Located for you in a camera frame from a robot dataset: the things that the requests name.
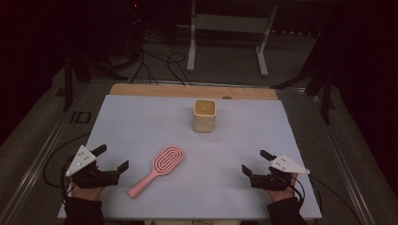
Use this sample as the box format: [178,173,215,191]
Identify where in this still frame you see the person's left hand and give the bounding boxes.
[71,186,106,203]

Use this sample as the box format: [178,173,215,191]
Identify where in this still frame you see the left hand-held gripper cable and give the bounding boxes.
[42,132,92,204]

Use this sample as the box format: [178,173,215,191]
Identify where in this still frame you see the right hand-held gripper cable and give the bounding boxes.
[290,173,362,225]

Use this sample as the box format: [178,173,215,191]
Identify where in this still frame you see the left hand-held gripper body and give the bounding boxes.
[65,144,122,189]

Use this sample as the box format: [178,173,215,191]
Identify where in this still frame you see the hand-held gripper cable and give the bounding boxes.
[290,173,362,225]
[42,132,92,204]

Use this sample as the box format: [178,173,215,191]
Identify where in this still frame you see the black floor cables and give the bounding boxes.
[130,32,193,87]

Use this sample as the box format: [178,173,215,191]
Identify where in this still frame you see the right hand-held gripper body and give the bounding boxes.
[250,153,311,192]

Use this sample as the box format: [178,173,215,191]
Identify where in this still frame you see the pink hairbrush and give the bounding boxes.
[127,145,185,200]

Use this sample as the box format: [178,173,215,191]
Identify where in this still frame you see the white table sheet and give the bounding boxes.
[57,94,323,220]

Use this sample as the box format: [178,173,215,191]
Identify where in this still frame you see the dark device with red light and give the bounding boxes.
[125,0,148,27]

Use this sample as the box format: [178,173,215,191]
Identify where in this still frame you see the black stand legs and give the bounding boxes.
[63,51,130,113]
[271,60,337,126]

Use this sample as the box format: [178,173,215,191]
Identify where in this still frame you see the person's right hand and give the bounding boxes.
[265,173,299,203]

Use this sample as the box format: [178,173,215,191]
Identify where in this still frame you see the white metal stand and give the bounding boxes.
[186,0,279,78]

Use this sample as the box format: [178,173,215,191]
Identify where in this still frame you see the cream square cup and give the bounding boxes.
[191,98,218,134]

